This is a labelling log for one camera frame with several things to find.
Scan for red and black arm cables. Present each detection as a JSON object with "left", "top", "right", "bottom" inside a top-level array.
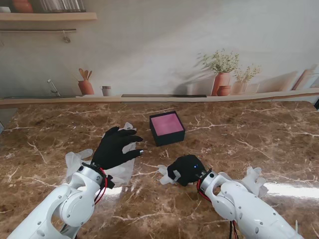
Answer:
[
  {"left": 59, "top": 166, "right": 116, "bottom": 235},
  {"left": 196, "top": 174, "right": 240, "bottom": 239}
]

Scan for translucent white glove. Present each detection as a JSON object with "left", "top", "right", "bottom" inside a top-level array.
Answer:
[
  {"left": 99, "top": 121, "right": 139, "bottom": 185},
  {"left": 240, "top": 166, "right": 269, "bottom": 199},
  {"left": 157, "top": 164, "right": 181, "bottom": 185},
  {"left": 64, "top": 148, "right": 93, "bottom": 184}
]

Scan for red and black right arm cables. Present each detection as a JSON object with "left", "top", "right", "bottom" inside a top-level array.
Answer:
[{"left": 196, "top": 174, "right": 240, "bottom": 239}]

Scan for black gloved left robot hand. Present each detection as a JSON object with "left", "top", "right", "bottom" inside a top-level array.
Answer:
[{"left": 91, "top": 126, "right": 145, "bottom": 171}]

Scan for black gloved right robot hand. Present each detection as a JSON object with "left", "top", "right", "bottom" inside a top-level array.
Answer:
[{"left": 166, "top": 154, "right": 207, "bottom": 187}]

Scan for printed kitchen scene backdrop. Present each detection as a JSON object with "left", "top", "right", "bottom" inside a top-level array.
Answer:
[{"left": 0, "top": 0, "right": 319, "bottom": 109}]

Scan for red and black left arm cables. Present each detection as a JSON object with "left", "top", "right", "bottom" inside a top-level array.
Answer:
[{"left": 59, "top": 166, "right": 116, "bottom": 235}]

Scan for black box with pink inside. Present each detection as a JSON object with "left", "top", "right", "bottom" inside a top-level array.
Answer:
[{"left": 149, "top": 111, "right": 186, "bottom": 147}]

